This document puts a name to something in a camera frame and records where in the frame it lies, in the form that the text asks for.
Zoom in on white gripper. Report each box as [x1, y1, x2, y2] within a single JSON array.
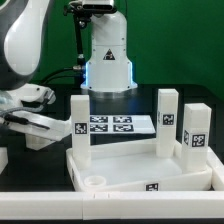
[[0, 110, 71, 141]]

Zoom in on white desk top tray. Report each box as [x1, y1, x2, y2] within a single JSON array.
[[66, 139, 212, 192]]

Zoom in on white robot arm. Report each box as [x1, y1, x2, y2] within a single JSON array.
[[0, 0, 137, 141]]

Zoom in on white marker sheet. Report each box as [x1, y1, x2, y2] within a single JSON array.
[[90, 115, 155, 134]]

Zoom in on white left border block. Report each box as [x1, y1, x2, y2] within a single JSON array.
[[0, 147, 8, 174]]

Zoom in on white front border bar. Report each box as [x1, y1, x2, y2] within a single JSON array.
[[0, 191, 224, 220]]

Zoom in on white border bar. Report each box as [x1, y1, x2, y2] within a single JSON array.
[[0, 191, 224, 220], [207, 148, 224, 191]]

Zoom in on white right border bar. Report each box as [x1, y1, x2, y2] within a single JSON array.
[[207, 148, 224, 191]]

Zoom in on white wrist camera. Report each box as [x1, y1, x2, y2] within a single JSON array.
[[9, 84, 56, 104]]

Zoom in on black cables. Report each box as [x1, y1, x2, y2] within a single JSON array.
[[39, 67, 84, 85]]

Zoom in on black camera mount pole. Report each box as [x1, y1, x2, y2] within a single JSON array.
[[63, 0, 116, 84]]

